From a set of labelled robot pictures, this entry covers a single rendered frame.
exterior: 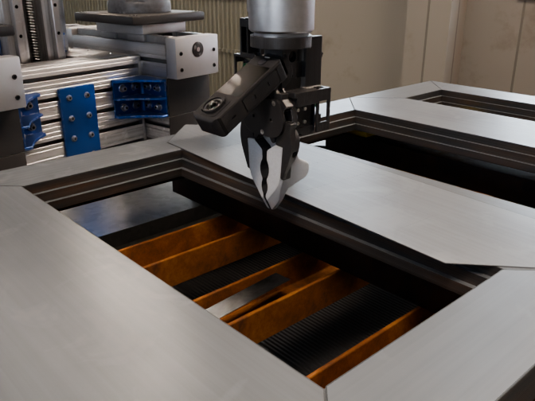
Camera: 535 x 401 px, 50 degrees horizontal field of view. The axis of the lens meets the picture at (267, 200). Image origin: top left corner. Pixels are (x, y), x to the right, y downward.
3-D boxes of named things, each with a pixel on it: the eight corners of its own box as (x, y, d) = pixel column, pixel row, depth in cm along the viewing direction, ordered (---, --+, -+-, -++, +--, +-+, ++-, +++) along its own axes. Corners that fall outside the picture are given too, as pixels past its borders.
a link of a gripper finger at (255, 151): (298, 199, 77) (298, 131, 73) (264, 211, 73) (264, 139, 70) (281, 192, 79) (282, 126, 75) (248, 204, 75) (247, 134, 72)
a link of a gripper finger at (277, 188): (314, 205, 75) (317, 136, 71) (281, 218, 71) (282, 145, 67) (298, 199, 77) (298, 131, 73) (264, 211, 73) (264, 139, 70)
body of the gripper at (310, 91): (330, 134, 72) (335, 34, 67) (280, 148, 66) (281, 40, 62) (287, 123, 77) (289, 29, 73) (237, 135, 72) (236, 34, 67)
